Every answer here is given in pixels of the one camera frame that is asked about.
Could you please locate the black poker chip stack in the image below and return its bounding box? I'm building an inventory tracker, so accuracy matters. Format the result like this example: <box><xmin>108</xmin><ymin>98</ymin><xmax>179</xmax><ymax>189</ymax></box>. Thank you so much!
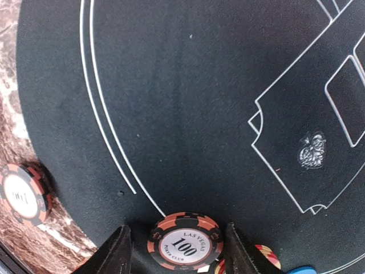
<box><xmin>1</xmin><ymin>163</ymin><xmax>52</xmax><ymax>226</ymax></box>

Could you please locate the red poker chip stack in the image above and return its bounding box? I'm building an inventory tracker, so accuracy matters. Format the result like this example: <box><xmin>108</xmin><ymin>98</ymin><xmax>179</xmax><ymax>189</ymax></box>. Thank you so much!
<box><xmin>214</xmin><ymin>244</ymin><xmax>281</xmax><ymax>274</ymax></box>

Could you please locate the round black poker mat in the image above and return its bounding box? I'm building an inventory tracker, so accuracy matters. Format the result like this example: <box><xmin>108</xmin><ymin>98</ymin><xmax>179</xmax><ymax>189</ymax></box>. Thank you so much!
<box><xmin>17</xmin><ymin>1</ymin><xmax>364</xmax><ymax>273</ymax></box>

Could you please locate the black front rail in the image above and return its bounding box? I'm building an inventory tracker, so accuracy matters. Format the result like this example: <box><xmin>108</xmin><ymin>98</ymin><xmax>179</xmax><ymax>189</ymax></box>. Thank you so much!
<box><xmin>1</xmin><ymin>244</ymin><xmax>28</xmax><ymax>274</ymax></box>

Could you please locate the black 100 poker chip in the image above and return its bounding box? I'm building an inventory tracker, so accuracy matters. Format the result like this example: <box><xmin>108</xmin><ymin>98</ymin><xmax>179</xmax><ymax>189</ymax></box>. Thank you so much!
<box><xmin>147</xmin><ymin>212</ymin><xmax>224</xmax><ymax>271</ymax></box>

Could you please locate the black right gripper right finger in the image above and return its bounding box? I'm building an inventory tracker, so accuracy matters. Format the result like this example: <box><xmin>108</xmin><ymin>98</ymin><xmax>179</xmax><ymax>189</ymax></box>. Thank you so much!
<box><xmin>224</xmin><ymin>222</ymin><xmax>281</xmax><ymax>274</ymax></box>

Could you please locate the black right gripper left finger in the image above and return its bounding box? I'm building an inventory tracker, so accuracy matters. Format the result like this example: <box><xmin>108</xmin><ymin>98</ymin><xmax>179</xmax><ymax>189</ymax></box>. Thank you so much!
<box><xmin>73</xmin><ymin>225</ymin><xmax>132</xmax><ymax>274</ymax></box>

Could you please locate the blue round blind button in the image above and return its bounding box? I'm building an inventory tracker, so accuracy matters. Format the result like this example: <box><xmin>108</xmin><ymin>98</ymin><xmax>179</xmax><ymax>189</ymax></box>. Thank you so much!
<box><xmin>286</xmin><ymin>266</ymin><xmax>317</xmax><ymax>274</ymax></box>

